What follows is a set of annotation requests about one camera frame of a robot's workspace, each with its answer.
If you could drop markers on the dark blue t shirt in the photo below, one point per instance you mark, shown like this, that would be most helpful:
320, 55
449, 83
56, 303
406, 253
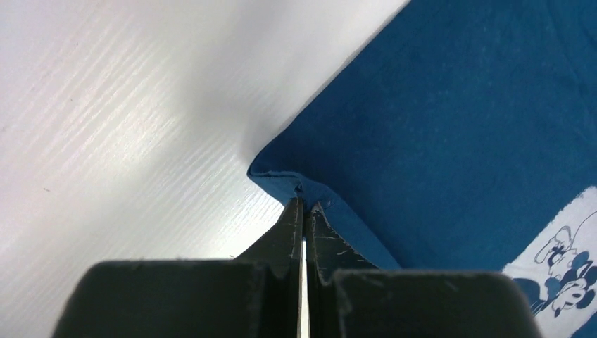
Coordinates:
462, 137

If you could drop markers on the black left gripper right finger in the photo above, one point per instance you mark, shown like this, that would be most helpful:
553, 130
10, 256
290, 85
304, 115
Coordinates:
351, 297

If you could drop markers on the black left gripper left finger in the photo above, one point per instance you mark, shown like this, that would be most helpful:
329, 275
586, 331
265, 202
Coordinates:
256, 294

